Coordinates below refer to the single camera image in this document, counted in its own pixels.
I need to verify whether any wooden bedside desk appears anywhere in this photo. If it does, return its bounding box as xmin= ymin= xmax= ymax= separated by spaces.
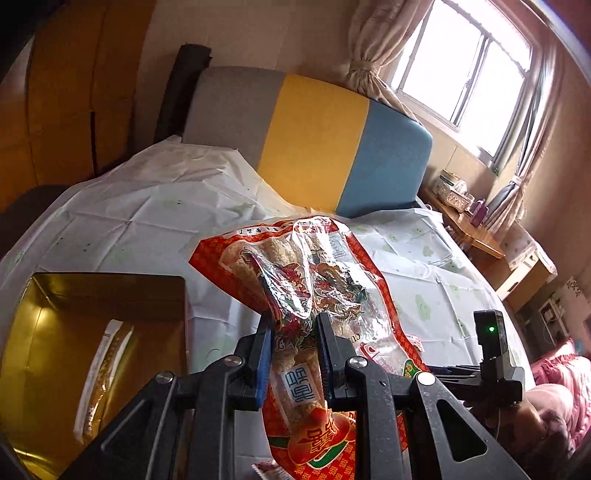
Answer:
xmin=417 ymin=188 xmax=507 ymax=259

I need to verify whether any pink padded clothing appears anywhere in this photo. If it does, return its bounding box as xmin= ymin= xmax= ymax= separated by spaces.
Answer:
xmin=525 ymin=340 xmax=591 ymax=464

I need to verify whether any window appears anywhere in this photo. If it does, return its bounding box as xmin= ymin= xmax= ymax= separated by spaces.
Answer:
xmin=392 ymin=0 xmax=543 ymax=163

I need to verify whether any white green-print bed cover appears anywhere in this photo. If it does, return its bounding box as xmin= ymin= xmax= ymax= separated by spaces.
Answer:
xmin=0 ymin=135 xmax=539 ymax=480

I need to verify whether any grey yellow blue headboard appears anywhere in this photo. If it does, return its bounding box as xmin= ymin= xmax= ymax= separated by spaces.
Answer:
xmin=182 ymin=67 xmax=433 ymax=219

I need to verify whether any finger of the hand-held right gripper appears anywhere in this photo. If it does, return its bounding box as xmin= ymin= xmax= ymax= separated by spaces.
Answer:
xmin=427 ymin=364 xmax=484 ymax=376

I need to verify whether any cream tied curtain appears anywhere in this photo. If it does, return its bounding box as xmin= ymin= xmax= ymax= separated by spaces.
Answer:
xmin=345 ymin=0 xmax=445 ymax=127

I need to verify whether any light wooden cabinet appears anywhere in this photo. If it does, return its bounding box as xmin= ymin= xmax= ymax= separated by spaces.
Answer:
xmin=493 ymin=222 xmax=559 ymax=315

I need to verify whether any cream floral curtain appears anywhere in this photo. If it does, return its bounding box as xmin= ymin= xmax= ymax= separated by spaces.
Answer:
xmin=482 ymin=46 xmax=571 ymax=234

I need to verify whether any purple bottle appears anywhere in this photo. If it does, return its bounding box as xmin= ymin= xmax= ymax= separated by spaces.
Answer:
xmin=469 ymin=199 xmax=489 ymax=228

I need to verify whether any wooden wardrobe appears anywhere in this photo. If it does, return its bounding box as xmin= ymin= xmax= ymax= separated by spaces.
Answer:
xmin=0 ymin=0 xmax=160 ymax=199

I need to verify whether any small red snack packet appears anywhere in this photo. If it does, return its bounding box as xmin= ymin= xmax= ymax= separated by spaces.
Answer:
xmin=250 ymin=460 xmax=291 ymax=480

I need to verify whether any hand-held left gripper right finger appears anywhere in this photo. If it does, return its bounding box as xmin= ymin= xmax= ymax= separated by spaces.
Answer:
xmin=314 ymin=312 xmax=532 ymax=480

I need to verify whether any red clear-window snack bag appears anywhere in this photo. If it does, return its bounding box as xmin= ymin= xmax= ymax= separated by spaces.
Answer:
xmin=188 ymin=215 xmax=430 ymax=480

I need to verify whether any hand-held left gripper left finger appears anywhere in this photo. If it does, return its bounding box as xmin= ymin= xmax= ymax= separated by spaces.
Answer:
xmin=60 ymin=316 xmax=274 ymax=480

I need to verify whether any white appliance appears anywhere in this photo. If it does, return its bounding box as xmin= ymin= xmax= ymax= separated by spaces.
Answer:
xmin=516 ymin=277 xmax=585 ymax=357

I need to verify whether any clear gold-edged snack packet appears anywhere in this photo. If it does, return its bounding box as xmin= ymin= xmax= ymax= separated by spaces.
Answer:
xmin=73 ymin=320 xmax=136 ymax=445

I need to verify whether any white round container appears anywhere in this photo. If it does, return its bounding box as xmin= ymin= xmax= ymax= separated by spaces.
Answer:
xmin=431 ymin=169 xmax=457 ymax=195

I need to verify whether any black bed post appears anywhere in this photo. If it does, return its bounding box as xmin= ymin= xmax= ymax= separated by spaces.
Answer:
xmin=154 ymin=44 xmax=213 ymax=144

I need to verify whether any white patterned tissue box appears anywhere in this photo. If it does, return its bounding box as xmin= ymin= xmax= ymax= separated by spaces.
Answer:
xmin=438 ymin=181 xmax=476 ymax=210

